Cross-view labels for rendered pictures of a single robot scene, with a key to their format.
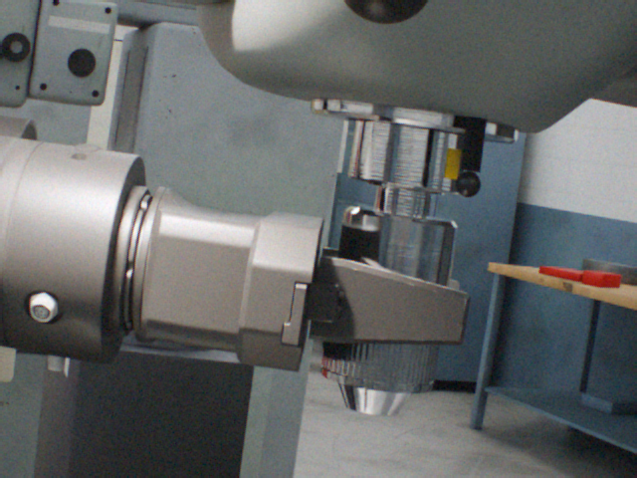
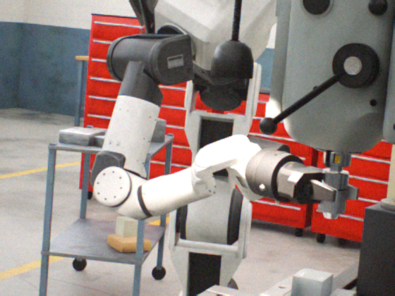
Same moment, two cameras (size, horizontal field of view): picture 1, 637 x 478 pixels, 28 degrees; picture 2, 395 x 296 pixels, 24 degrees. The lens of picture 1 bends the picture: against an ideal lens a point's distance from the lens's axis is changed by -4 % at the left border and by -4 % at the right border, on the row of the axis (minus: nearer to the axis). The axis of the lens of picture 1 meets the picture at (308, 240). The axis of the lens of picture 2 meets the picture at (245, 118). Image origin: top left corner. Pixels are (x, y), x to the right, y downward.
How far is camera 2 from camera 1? 1.25 m
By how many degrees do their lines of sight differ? 47
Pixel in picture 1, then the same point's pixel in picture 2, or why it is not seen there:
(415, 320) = (324, 194)
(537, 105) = (339, 146)
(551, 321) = not seen: outside the picture
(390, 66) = (301, 139)
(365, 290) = (316, 187)
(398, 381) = (326, 209)
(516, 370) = not seen: outside the picture
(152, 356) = (386, 213)
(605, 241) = not seen: outside the picture
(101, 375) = (369, 218)
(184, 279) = (283, 182)
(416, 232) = (328, 175)
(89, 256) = (268, 177)
